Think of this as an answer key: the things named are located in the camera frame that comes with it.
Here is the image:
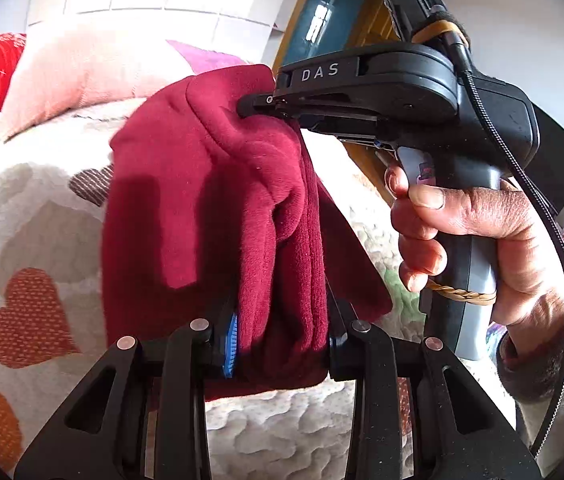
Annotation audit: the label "quilted patchwork bedspread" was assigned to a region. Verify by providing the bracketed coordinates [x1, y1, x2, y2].
[0, 100, 517, 480]

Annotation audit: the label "maroon fleece pants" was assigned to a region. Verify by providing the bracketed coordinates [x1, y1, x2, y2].
[102, 64, 393, 402]

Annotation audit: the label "teal door panel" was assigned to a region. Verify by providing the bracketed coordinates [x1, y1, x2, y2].
[277, 0, 380, 68]

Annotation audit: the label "pink textured pillow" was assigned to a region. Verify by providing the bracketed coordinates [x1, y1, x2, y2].
[0, 22, 197, 141]

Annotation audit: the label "person's right hand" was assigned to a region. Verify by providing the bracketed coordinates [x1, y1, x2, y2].
[384, 162, 564, 338]

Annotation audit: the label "person's right forearm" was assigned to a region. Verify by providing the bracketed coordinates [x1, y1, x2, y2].
[496, 275, 564, 461]

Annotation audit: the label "wooden door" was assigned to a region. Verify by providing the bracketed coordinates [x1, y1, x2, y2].
[347, 0, 407, 196]

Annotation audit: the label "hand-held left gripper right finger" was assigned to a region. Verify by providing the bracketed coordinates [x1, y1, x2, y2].
[327, 300, 542, 480]

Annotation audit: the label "pink bed sheet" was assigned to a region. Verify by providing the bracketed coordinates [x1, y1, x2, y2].
[167, 39, 255, 75]

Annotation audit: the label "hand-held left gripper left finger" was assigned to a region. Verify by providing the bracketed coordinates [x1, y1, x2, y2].
[13, 310, 239, 480]

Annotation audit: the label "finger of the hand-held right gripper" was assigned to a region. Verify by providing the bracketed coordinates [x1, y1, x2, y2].
[236, 55, 379, 136]

